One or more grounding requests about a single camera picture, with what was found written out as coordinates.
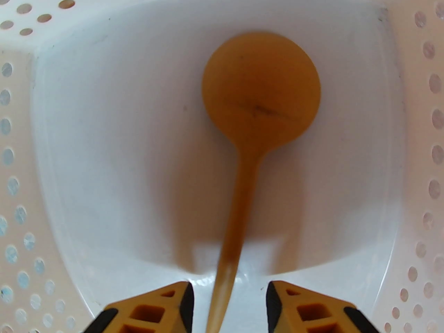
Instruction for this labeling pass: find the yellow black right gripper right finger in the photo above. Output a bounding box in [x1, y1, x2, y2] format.
[266, 280, 379, 333]

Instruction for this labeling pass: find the wooden spoon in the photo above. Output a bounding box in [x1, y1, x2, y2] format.
[202, 32, 321, 333]

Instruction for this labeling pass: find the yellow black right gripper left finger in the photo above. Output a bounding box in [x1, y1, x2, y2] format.
[83, 281, 195, 333]

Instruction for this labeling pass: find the white perforated plastic basket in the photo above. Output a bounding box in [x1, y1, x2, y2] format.
[0, 0, 444, 333]

